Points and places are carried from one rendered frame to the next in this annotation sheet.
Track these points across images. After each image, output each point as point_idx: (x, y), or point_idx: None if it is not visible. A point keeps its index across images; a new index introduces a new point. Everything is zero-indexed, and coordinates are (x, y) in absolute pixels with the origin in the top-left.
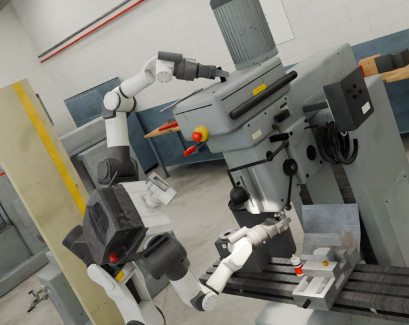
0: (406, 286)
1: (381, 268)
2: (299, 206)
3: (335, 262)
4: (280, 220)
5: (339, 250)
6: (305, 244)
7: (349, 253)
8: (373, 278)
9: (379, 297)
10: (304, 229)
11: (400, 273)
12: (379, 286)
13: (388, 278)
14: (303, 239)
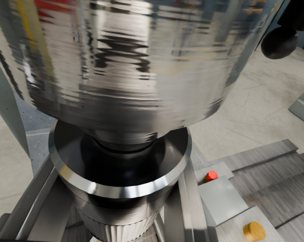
0: (282, 180)
1: (230, 163)
2: None
3: (255, 208)
4: (171, 189)
5: (214, 168)
6: (37, 155)
7: (204, 161)
8: (246, 187)
9: (300, 224)
10: (26, 123)
11: (257, 162)
12: (271, 199)
13: (260, 178)
14: (28, 145)
